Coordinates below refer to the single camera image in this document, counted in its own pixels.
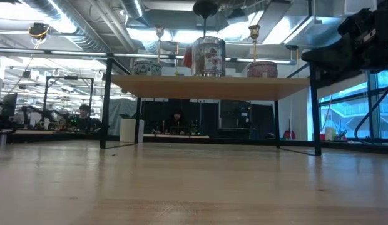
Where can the white pot with green plant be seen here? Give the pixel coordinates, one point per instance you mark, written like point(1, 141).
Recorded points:
point(128, 131)

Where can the black equipment rack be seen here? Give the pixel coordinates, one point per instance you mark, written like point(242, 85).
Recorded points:
point(234, 115)

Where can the red container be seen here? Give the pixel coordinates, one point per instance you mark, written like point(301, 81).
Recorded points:
point(321, 137)

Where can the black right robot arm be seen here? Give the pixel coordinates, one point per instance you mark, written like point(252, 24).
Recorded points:
point(385, 31)

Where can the grey fabric cover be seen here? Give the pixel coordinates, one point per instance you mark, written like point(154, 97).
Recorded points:
point(119, 107)

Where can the white container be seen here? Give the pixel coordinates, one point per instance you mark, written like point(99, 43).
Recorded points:
point(330, 134)

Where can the wooden shelf with black legs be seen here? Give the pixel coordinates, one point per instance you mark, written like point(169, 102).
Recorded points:
point(209, 87)

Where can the gold candlestick holder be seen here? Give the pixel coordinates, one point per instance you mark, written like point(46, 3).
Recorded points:
point(254, 31)
point(160, 31)

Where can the long tube light strip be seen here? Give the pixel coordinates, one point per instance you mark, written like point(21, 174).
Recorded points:
point(87, 53)

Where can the black candlestick holder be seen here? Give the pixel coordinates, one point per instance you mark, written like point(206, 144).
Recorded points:
point(205, 7)

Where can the black background workstation frame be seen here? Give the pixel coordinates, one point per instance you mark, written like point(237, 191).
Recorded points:
point(69, 78)

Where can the black computer monitor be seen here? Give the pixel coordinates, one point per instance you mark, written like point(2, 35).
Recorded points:
point(9, 104)

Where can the black curtain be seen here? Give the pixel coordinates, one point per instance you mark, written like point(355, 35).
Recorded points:
point(156, 112)

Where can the person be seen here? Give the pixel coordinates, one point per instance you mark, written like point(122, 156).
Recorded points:
point(85, 117)
point(177, 120)

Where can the red dustpan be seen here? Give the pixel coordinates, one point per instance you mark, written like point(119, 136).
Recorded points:
point(289, 134)

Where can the blue floral candle tin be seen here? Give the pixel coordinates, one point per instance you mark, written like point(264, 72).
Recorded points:
point(147, 68)

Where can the pink floral candle tin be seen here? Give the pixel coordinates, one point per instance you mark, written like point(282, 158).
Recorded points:
point(262, 69)

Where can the tall silver candle tin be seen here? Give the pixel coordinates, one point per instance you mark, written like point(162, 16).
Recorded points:
point(209, 57)

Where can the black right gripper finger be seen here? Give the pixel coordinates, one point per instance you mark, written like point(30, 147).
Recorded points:
point(334, 56)

